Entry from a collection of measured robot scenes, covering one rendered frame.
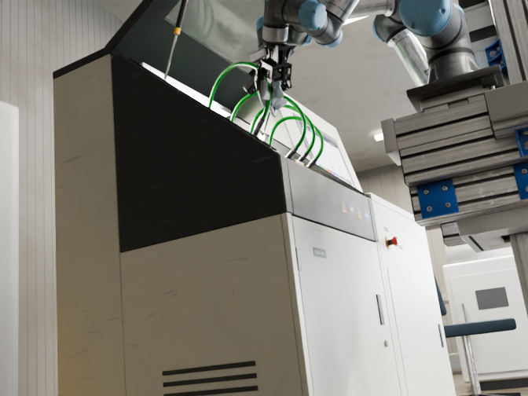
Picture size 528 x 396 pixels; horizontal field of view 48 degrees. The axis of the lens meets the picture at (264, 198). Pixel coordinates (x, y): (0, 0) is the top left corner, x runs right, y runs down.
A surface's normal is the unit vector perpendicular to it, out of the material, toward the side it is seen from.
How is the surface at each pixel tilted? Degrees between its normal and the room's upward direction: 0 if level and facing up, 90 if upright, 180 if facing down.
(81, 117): 90
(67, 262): 90
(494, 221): 90
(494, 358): 90
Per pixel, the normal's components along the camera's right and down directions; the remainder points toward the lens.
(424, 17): -0.51, -0.05
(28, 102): 0.90, -0.21
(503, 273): -0.36, -0.21
